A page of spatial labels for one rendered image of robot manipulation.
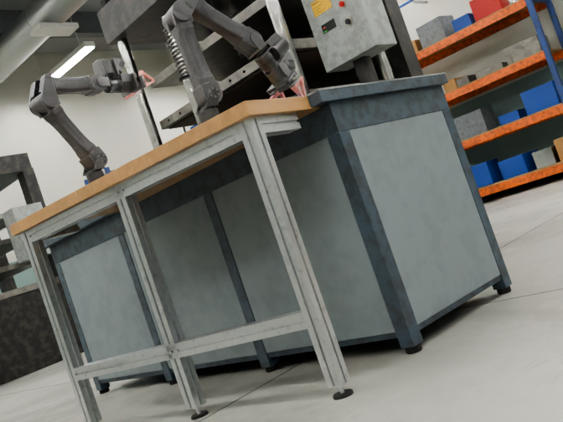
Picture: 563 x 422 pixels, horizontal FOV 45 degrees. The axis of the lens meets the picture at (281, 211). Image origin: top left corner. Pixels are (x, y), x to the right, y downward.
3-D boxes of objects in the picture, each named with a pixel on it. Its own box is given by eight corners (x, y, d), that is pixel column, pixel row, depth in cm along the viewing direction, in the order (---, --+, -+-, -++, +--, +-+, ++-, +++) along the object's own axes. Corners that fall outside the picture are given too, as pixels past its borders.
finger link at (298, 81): (299, 100, 230) (283, 79, 227) (315, 92, 225) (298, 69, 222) (291, 111, 225) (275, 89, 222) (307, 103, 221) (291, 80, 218)
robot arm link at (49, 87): (92, 82, 260) (21, 83, 236) (105, 73, 254) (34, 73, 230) (101, 112, 259) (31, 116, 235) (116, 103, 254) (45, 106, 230)
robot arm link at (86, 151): (100, 165, 250) (38, 95, 238) (111, 159, 246) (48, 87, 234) (90, 175, 246) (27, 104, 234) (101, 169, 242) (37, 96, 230)
